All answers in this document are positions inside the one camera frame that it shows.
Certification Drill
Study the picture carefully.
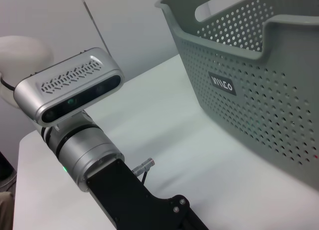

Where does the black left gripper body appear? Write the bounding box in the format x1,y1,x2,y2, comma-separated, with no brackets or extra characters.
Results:
85,158,192,230

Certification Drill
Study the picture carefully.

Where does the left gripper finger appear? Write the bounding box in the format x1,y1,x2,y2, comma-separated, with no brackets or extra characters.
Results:
180,207,210,230

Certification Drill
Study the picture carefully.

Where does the grey perforated plastic storage bin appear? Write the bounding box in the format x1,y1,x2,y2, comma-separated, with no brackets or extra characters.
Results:
154,0,319,194

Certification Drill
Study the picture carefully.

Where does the left wrist metal plug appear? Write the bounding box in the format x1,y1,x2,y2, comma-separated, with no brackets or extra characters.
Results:
132,158,155,184

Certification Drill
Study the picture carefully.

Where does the black chair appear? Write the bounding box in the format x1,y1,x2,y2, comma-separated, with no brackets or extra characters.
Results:
0,150,16,181

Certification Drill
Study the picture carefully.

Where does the black floor cable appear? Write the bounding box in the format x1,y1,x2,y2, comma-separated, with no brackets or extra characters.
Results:
0,174,17,191

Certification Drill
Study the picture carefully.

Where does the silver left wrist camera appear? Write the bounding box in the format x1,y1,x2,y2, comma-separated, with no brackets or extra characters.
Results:
13,47,125,126

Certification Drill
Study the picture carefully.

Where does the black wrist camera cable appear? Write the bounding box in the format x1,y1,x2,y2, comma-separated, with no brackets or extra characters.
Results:
0,75,16,92

